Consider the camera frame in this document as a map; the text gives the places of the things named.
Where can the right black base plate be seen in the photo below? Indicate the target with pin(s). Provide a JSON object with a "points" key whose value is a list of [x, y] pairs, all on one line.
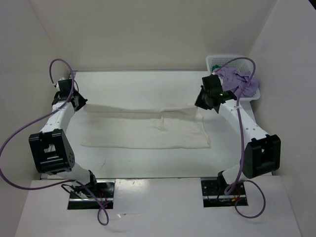
{"points": [[213, 195]]}

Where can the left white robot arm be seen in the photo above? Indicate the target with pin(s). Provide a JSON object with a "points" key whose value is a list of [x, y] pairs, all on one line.
{"points": [[51, 150]]}

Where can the white t shirt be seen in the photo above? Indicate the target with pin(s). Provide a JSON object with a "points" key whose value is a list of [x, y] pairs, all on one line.
{"points": [[179, 127]]}

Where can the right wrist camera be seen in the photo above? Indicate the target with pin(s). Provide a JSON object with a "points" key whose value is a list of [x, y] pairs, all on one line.
{"points": [[212, 82]]}

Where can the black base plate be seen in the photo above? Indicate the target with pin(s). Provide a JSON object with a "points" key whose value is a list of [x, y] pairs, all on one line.
{"points": [[81, 199], [213, 195]]}

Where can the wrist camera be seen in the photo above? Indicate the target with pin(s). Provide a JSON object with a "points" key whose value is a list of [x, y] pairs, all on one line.
{"points": [[212, 82], [64, 85]]}

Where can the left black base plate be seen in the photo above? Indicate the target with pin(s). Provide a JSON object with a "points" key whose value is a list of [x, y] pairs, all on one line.
{"points": [[81, 199]]}

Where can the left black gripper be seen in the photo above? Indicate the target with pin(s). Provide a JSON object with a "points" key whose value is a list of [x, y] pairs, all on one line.
{"points": [[83, 100]]}

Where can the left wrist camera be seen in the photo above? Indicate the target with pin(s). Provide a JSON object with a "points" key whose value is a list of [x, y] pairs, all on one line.
{"points": [[64, 85]]}

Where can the purple t shirt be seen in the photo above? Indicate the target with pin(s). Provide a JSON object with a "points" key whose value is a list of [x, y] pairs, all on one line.
{"points": [[235, 81]]}

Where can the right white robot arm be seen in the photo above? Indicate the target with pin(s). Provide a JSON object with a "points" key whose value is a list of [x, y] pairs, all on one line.
{"points": [[260, 151]]}

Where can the white plastic laundry basket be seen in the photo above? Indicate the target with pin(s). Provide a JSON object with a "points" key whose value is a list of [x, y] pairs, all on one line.
{"points": [[240, 63]]}

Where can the green t shirt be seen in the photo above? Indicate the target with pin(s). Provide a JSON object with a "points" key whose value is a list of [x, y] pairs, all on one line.
{"points": [[215, 67]]}

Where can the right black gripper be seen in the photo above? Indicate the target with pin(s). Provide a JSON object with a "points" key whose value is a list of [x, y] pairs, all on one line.
{"points": [[199, 102]]}

